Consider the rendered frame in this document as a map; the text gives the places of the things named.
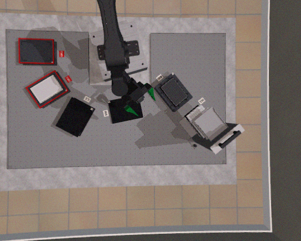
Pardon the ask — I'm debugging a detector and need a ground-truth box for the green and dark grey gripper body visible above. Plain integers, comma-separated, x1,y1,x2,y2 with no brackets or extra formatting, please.
121,78,152,108

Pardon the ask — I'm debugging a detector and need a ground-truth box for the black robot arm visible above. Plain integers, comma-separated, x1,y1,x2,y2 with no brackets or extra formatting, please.
97,0,145,103

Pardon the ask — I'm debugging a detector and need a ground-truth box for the white rectangular plate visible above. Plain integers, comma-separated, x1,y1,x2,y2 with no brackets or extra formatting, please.
30,75,63,103

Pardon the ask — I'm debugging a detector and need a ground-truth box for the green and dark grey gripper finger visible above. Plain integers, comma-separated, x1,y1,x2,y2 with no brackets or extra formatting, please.
147,87,155,101
125,105,138,116

